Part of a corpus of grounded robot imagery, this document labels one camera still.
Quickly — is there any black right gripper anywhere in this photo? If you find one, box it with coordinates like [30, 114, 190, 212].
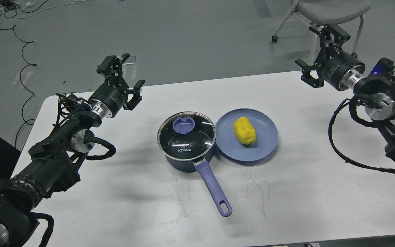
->
[295, 24, 366, 91]

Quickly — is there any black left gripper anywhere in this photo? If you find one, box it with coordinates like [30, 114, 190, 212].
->
[89, 53, 145, 118]

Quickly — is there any glass pot lid purple knob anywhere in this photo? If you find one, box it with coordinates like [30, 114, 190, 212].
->
[157, 111, 217, 162]

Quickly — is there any yellow toy potato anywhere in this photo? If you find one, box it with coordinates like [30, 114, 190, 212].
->
[233, 117, 257, 145]

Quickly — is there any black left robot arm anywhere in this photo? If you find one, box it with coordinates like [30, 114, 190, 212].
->
[0, 53, 145, 247]

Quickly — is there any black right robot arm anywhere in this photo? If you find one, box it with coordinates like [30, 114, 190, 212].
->
[295, 24, 395, 174]

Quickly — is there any silver floor plate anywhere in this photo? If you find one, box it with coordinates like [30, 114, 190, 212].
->
[122, 55, 136, 66]

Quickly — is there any grey office chair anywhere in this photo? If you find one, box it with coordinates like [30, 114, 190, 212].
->
[271, 0, 371, 58]

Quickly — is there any blue round plate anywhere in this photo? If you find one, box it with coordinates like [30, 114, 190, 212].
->
[215, 108, 278, 166]

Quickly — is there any white floor cable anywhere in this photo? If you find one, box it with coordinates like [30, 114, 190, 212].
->
[16, 0, 90, 19]

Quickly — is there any dark blue saucepan purple handle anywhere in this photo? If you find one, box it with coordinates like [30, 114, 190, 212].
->
[157, 136, 232, 217]

